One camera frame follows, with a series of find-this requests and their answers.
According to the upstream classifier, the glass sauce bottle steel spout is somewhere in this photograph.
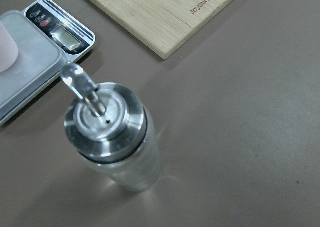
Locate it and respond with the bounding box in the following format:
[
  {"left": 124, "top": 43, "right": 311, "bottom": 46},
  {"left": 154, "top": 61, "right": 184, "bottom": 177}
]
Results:
[{"left": 60, "top": 63, "right": 162, "bottom": 192}]

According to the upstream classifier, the pink plastic cup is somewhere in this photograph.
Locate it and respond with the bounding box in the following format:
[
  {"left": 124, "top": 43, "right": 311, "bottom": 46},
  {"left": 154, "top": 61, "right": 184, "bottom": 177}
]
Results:
[{"left": 0, "top": 22, "right": 19, "bottom": 73}]

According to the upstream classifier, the wooden cutting board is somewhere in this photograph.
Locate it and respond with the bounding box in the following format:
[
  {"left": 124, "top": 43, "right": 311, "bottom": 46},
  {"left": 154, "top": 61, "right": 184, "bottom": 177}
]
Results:
[{"left": 89, "top": 0, "right": 233, "bottom": 60}]

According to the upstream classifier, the silver digital kitchen scale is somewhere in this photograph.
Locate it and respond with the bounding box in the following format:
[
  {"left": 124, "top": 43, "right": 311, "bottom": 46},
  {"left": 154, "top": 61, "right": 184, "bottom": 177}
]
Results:
[{"left": 0, "top": 0, "right": 96, "bottom": 125}]

